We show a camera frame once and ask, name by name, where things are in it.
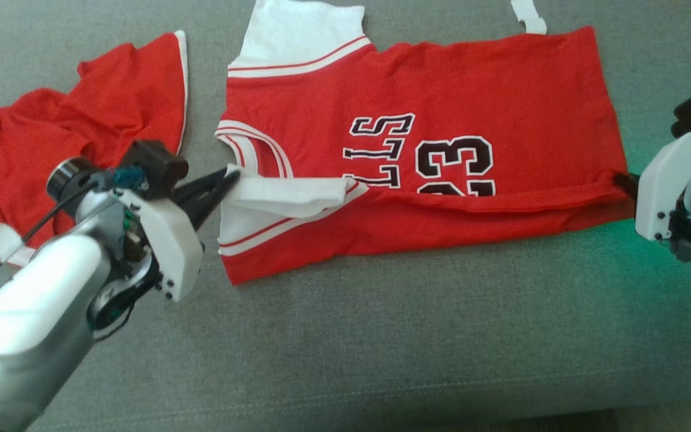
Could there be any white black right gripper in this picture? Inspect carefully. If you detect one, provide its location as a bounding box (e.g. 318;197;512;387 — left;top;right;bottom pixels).
612;127;691;263

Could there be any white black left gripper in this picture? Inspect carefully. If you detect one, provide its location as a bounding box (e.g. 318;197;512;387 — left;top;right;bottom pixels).
115;166;242;302

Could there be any red white basketball jersey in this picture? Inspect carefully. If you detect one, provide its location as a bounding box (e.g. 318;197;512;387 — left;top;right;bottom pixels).
214;0;638;286

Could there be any black cable teal connector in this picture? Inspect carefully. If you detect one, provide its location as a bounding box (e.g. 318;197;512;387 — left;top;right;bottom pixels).
0;167;148;304

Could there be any red shorts white trim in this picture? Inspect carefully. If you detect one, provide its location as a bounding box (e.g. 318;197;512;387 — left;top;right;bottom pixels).
0;30;190;268

